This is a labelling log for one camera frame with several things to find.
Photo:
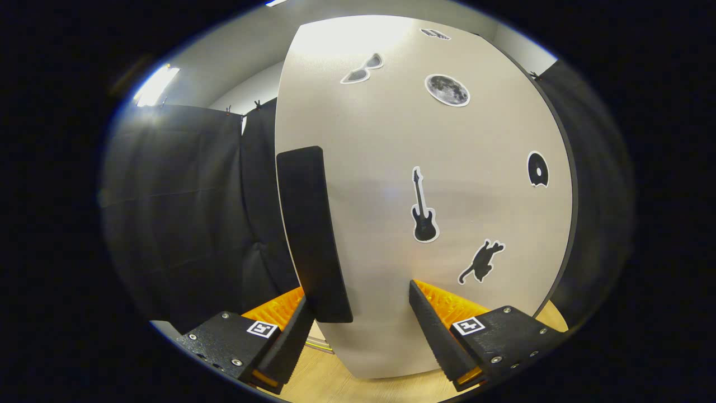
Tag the black backdrop cloth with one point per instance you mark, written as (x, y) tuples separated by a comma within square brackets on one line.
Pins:
[(179, 212)]

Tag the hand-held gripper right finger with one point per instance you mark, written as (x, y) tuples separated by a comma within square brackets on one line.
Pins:
[(433, 330)]

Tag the yellow-edged book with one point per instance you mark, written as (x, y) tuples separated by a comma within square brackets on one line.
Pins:
[(321, 347)]

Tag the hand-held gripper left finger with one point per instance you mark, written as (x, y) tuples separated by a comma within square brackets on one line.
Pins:
[(291, 347)]

